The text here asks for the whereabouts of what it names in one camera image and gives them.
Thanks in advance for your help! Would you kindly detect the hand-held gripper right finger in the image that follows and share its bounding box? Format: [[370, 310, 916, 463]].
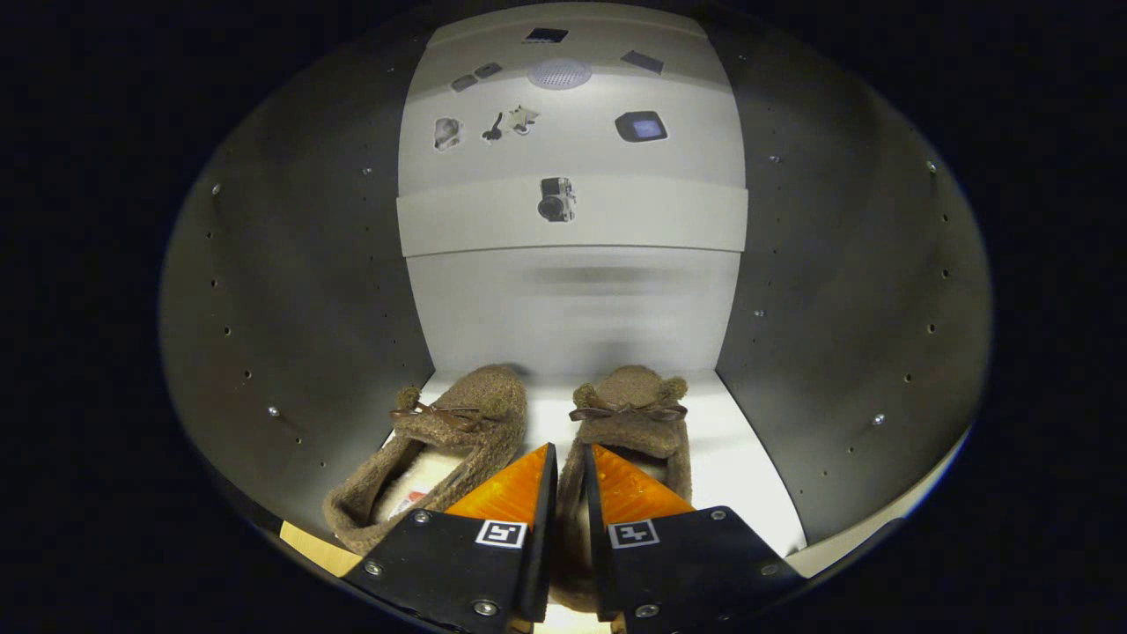
[[583, 443, 807, 634]]

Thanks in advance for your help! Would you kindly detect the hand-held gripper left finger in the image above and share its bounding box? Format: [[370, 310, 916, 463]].
[[342, 443, 560, 634]]

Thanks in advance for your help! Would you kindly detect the brown fuzzy shoe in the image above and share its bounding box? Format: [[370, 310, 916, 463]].
[[323, 365, 529, 557], [550, 365, 694, 613]]

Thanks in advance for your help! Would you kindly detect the grey shoe cabinet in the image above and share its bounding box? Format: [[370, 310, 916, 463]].
[[158, 0, 994, 582]]

